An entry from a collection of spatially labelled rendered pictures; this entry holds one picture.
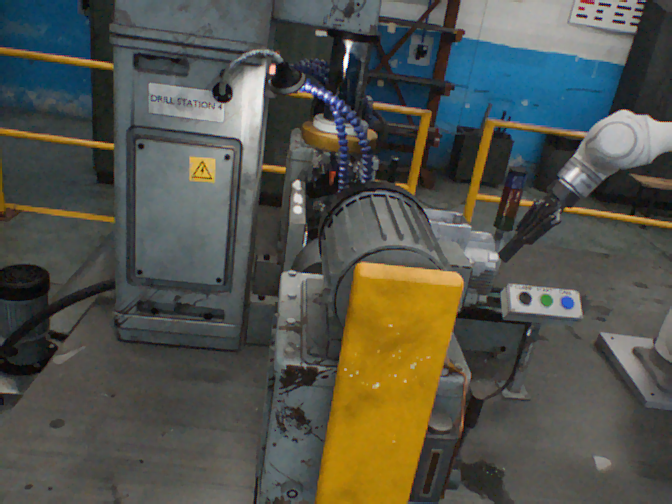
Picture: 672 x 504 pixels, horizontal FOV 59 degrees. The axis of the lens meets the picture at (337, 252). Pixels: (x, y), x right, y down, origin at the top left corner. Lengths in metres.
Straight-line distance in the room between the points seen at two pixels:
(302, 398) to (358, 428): 0.11
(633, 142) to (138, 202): 1.02
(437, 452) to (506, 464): 0.47
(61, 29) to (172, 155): 5.65
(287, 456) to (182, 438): 0.36
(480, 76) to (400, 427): 5.90
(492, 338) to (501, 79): 5.14
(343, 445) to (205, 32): 0.81
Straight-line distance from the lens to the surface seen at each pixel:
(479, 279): 1.54
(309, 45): 4.44
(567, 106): 6.88
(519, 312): 1.38
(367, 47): 1.38
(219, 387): 1.37
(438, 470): 0.91
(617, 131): 1.32
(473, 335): 1.64
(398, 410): 0.79
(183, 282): 1.41
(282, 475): 0.97
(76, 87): 6.93
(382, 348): 0.73
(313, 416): 0.89
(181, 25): 1.25
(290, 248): 1.37
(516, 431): 1.44
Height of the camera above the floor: 1.64
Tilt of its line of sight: 24 degrees down
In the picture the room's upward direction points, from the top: 9 degrees clockwise
